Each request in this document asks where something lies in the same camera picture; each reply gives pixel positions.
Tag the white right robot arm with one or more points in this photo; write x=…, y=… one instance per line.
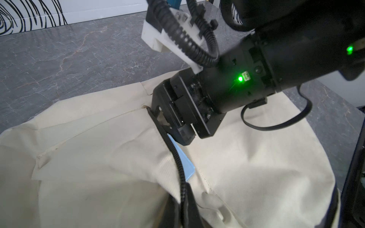
x=288, y=43

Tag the cream canvas backpack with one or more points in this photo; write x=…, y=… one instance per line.
x=98, y=161

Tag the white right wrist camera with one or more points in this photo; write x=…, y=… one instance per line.
x=168, y=28

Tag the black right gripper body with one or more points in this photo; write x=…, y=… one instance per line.
x=186, y=108

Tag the light blue pencil sharpener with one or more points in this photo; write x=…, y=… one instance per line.
x=187, y=165

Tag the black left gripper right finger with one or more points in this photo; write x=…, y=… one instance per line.
x=191, y=217

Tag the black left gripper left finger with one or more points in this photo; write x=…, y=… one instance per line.
x=171, y=214

